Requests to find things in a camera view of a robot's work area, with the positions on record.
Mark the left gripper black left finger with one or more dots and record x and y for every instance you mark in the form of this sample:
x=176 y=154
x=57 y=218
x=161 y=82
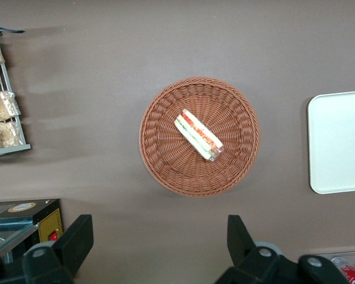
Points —
x=62 y=260

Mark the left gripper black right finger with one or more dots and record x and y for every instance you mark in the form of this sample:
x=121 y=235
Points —
x=254 y=266

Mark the brown round wicker basket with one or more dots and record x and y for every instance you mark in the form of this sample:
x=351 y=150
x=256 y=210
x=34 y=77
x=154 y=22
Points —
x=165 y=165

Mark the sandwich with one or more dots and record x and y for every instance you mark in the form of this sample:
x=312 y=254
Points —
x=195 y=133

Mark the tray of packaged snacks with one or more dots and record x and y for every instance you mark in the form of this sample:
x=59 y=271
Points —
x=9 y=151

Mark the cream plastic tray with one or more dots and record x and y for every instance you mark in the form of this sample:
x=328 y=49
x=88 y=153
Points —
x=340 y=142

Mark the black glass food warmer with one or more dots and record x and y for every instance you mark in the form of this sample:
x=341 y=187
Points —
x=48 y=225

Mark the red soda bottle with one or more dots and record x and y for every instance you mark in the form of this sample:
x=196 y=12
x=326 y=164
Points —
x=350 y=272

